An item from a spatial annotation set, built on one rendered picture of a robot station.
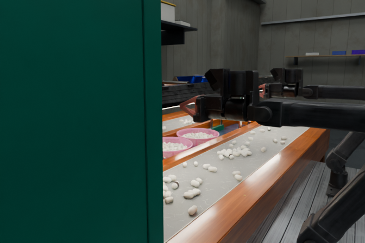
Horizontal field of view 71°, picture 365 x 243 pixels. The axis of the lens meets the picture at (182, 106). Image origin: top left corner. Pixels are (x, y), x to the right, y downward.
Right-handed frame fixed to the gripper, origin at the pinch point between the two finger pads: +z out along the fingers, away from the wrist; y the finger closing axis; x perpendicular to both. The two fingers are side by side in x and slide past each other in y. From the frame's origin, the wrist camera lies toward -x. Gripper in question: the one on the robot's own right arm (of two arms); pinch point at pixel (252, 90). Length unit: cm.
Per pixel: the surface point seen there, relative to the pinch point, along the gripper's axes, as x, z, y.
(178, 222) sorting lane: 33, -2, 66
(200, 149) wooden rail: 29.4, 22.0, 13.3
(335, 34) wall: -97, 16, -700
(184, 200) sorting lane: 32, 3, 55
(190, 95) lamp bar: -1.0, 10.3, 39.4
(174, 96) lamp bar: -1, 11, 49
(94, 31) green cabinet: -14, -20, 104
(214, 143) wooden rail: 29.6, 20.9, -0.1
